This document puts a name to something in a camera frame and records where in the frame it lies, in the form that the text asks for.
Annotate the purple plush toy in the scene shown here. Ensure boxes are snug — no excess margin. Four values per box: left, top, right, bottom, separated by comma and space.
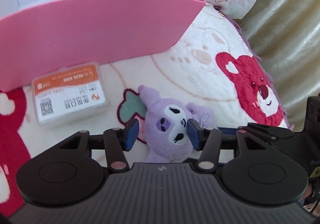
138, 85, 216, 163

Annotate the bear pattern bed blanket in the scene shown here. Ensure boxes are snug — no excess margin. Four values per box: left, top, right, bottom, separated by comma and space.
1, 6, 288, 216

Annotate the pink cardboard box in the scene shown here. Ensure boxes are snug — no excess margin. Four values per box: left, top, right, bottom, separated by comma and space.
1, 0, 204, 91

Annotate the clear box orange label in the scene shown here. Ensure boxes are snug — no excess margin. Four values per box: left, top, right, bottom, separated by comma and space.
31, 62, 110, 125

